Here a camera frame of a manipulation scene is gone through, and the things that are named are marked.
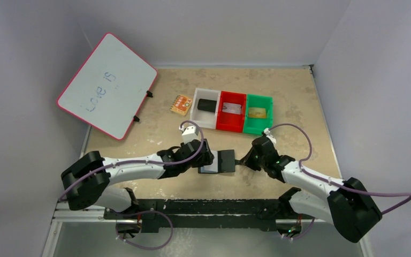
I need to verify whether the black leather card holder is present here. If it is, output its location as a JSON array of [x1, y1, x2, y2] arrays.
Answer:
[[198, 149, 236, 174]]

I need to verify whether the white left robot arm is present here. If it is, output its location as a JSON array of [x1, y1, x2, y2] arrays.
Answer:
[[59, 139, 215, 219]]

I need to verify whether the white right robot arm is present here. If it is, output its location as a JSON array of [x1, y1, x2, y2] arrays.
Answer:
[[239, 136, 383, 243]]

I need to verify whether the gold card in green bin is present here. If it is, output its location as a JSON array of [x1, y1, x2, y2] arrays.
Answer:
[[248, 107, 267, 119]]

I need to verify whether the clear card in red bin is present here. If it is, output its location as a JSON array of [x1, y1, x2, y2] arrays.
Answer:
[[222, 102, 242, 115]]

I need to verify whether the orange card pack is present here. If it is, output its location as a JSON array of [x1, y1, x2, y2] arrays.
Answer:
[[170, 95, 193, 116]]

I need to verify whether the green plastic bin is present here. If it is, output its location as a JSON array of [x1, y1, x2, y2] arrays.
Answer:
[[243, 94, 273, 135]]

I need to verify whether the red plastic bin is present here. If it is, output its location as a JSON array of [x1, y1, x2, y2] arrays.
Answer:
[[216, 91, 247, 133]]

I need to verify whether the white plastic bin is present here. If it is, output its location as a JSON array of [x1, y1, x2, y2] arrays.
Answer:
[[190, 88, 221, 130]]

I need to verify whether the black object in white bin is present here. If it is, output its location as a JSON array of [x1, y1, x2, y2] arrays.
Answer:
[[197, 99, 217, 113]]

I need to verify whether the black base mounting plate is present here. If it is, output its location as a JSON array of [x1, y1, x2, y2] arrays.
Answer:
[[104, 196, 305, 237]]

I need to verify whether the pink framed whiteboard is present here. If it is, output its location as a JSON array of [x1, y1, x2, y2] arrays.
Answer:
[[57, 33, 158, 140]]

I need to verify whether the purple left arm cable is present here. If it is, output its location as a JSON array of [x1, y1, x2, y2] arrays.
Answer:
[[58, 120, 206, 203]]

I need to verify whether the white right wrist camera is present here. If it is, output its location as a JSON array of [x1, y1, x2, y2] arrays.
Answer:
[[262, 128, 277, 145]]

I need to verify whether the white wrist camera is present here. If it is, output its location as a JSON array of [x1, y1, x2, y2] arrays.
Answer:
[[262, 128, 277, 145], [181, 126, 199, 144]]

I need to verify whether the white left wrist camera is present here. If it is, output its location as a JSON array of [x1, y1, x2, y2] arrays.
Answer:
[[181, 126, 199, 144]]

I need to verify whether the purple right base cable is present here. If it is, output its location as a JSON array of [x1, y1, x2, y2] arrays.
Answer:
[[280, 214, 315, 242]]

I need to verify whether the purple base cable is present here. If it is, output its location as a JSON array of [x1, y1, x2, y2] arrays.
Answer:
[[280, 214, 315, 242], [115, 208, 175, 251]]

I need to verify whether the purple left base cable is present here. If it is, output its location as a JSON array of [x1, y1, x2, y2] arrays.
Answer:
[[115, 208, 175, 251]]

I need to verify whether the aluminium rail frame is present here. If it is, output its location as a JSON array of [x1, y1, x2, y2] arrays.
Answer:
[[43, 203, 373, 256]]

